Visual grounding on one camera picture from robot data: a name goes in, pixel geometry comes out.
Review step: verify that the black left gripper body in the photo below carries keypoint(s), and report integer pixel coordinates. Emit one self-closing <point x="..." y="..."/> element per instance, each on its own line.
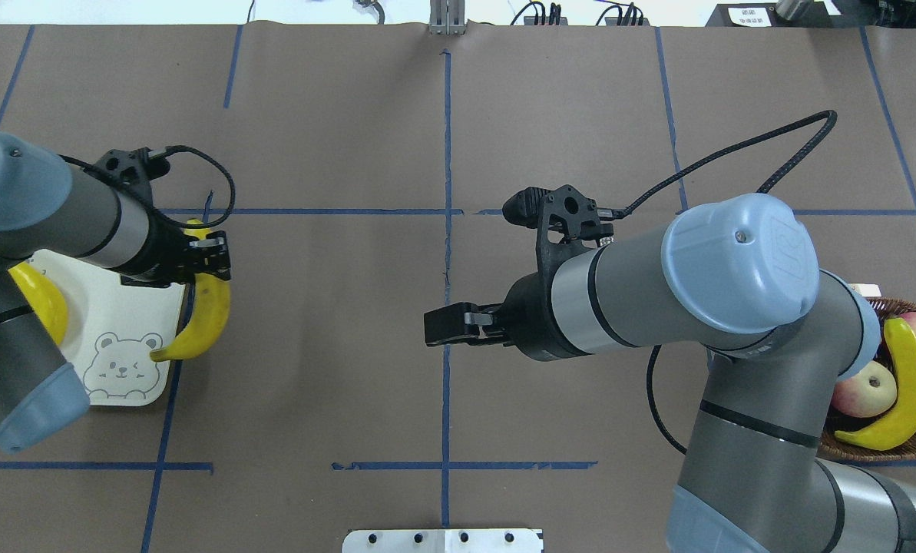
<point x="167" y="251"/>

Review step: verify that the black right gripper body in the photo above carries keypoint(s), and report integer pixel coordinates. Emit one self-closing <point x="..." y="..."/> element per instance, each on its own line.
<point x="530" y="319"/>

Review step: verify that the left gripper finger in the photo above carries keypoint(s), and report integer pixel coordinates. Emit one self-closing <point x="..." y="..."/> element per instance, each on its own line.
<point x="210" y="254"/>

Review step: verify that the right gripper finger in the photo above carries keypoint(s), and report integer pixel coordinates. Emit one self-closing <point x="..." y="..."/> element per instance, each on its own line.
<point x="463" y="323"/>

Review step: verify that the yellow banana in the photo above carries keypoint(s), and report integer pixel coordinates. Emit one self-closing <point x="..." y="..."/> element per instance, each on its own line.
<point x="898" y="424"/>
<point x="45" y="299"/>
<point x="211" y="303"/>

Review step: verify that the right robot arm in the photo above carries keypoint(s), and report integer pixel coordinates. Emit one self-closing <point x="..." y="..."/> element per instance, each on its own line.
<point x="741" y="278"/>

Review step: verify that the paper basket tag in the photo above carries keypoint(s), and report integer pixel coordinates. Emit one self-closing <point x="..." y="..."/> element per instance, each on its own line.
<point x="867" y="290"/>

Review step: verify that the white bear tray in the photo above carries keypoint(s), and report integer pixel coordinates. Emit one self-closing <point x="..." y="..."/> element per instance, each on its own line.
<point x="112" y="329"/>

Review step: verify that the black power strip far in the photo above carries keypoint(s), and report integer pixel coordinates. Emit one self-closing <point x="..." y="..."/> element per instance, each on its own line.
<point x="540" y="14"/>

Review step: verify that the black power strip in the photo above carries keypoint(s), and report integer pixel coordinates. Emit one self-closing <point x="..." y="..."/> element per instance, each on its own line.
<point x="540" y="14"/>
<point x="622" y="14"/>

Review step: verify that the black power strip near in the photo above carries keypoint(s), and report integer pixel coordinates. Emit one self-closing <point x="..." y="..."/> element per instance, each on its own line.
<point x="622" y="14"/>

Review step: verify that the pale apple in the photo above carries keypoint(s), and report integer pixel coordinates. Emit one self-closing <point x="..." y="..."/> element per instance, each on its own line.
<point x="868" y="394"/>

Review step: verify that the black box with label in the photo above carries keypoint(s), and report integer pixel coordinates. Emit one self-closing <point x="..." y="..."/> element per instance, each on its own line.
<point x="744" y="15"/>

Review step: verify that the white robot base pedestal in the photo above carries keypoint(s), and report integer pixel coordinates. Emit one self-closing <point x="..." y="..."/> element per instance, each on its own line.
<point x="445" y="540"/>

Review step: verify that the aluminium frame post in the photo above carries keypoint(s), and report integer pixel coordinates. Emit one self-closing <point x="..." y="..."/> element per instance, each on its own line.
<point x="447" y="17"/>

